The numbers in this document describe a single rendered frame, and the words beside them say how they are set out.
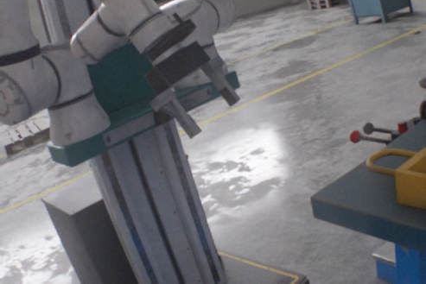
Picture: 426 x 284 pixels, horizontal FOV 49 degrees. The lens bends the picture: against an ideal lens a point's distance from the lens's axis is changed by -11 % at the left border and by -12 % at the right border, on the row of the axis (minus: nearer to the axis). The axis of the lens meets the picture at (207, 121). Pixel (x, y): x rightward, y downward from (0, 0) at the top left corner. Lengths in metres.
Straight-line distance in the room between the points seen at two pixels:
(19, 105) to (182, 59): 0.45
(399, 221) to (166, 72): 0.52
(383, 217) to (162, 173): 1.18
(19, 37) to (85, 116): 0.32
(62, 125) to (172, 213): 0.66
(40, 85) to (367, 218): 0.86
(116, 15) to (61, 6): 0.61
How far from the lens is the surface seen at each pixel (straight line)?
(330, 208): 0.89
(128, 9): 1.02
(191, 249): 1.99
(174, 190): 1.86
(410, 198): 0.81
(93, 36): 1.08
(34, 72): 1.28
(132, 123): 1.49
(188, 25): 0.98
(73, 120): 1.41
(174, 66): 1.00
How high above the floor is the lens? 1.47
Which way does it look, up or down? 15 degrees down
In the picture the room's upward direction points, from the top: 16 degrees counter-clockwise
